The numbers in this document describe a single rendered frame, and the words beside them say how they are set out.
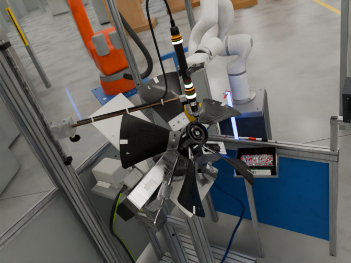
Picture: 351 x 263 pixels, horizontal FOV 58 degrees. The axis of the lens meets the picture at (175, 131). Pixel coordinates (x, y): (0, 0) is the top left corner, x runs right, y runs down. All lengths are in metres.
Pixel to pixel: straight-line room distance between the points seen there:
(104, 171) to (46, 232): 0.44
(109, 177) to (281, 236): 1.33
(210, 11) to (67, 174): 1.06
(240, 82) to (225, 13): 0.44
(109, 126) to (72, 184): 0.37
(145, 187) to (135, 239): 1.13
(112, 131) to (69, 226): 0.68
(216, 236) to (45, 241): 1.26
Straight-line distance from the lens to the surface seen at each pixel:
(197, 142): 1.38
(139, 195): 1.35
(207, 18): 1.60
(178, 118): 1.47
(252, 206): 2.01
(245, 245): 2.47
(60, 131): 1.54
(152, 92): 1.53
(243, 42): 1.96
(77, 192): 1.74
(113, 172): 1.81
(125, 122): 1.28
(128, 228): 2.36
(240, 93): 2.10
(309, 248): 2.45
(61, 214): 1.92
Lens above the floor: 1.97
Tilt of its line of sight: 31 degrees down
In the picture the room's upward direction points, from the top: 17 degrees counter-clockwise
